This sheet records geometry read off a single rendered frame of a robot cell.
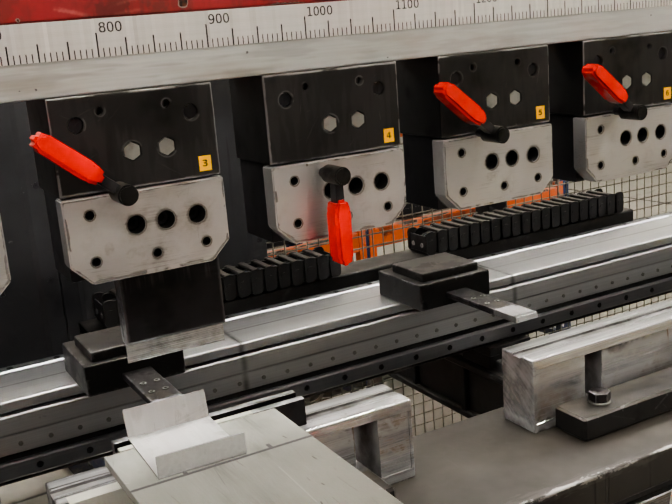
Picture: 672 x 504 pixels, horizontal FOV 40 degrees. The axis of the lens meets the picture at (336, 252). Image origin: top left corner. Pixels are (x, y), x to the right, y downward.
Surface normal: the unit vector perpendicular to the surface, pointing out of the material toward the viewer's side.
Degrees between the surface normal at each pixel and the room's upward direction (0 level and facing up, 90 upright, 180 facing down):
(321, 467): 0
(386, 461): 90
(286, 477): 0
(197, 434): 0
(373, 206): 90
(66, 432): 90
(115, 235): 90
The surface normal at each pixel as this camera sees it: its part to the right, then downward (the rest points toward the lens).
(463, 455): -0.07, -0.97
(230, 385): 0.49, 0.18
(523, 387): -0.87, 0.18
